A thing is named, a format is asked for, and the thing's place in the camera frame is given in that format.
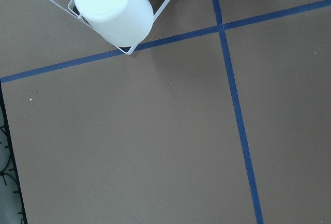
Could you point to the white upturned cup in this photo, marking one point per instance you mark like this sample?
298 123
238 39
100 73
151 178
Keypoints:
122 23

